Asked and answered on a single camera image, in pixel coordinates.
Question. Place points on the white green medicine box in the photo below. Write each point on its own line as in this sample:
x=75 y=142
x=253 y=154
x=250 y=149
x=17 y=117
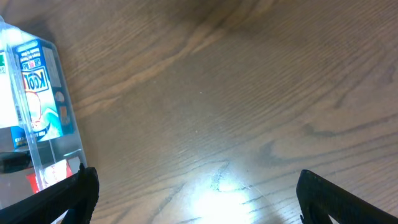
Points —
x=8 y=116

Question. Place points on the blue cooling patch packet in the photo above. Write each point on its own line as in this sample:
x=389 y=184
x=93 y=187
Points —
x=46 y=95

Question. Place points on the clear plastic container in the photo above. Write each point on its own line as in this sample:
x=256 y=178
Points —
x=21 y=153

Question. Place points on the red Panadol box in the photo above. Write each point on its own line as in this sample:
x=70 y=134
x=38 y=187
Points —
x=51 y=175

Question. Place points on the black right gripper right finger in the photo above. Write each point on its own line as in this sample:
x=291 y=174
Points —
x=322 y=202

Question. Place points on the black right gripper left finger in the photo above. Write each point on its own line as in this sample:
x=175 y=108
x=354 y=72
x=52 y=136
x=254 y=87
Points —
x=74 y=197

